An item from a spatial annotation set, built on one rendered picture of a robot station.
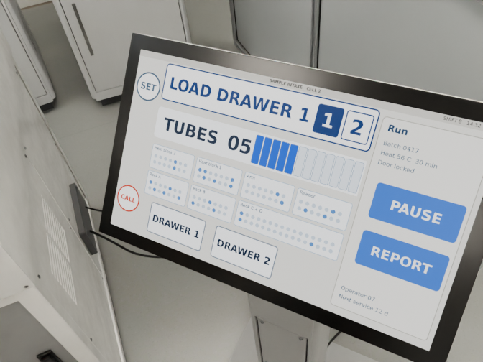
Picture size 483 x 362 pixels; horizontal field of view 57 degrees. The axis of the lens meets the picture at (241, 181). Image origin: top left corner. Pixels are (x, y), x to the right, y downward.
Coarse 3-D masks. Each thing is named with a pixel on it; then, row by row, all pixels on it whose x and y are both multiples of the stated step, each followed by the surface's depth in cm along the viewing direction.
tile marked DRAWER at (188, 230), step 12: (156, 204) 65; (156, 216) 65; (168, 216) 65; (180, 216) 64; (192, 216) 63; (156, 228) 66; (168, 228) 65; (180, 228) 64; (192, 228) 63; (204, 228) 62; (180, 240) 64; (192, 240) 63
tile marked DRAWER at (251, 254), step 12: (216, 228) 62; (228, 228) 61; (216, 240) 62; (228, 240) 61; (240, 240) 60; (252, 240) 60; (216, 252) 62; (228, 252) 61; (240, 252) 60; (252, 252) 60; (264, 252) 59; (276, 252) 58; (240, 264) 61; (252, 264) 60; (264, 264) 59; (264, 276) 59
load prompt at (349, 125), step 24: (168, 72) 62; (192, 72) 61; (168, 96) 63; (192, 96) 61; (216, 96) 60; (240, 96) 58; (264, 96) 57; (288, 96) 56; (312, 96) 55; (264, 120) 57; (288, 120) 56; (312, 120) 55; (336, 120) 54; (360, 120) 52; (336, 144) 54; (360, 144) 53
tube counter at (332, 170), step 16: (240, 128) 59; (240, 144) 59; (256, 144) 58; (272, 144) 57; (288, 144) 56; (304, 144) 55; (240, 160) 59; (256, 160) 58; (272, 160) 57; (288, 160) 57; (304, 160) 56; (320, 160) 55; (336, 160) 54; (352, 160) 53; (304, 176) 56; (320, 176) 55; (336, 176) 54; (352, 176) 54; (352, 192) 54
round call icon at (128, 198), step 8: (120, 184) 67; (128, 184) 67; (120, 192) 68; (128, 192) 67; (136, 192) 66; (120, 200) 68; (128, 200) 67; (136, 200) 67; (120, 208) 68; (128, 208) 67; (136, 208) 67
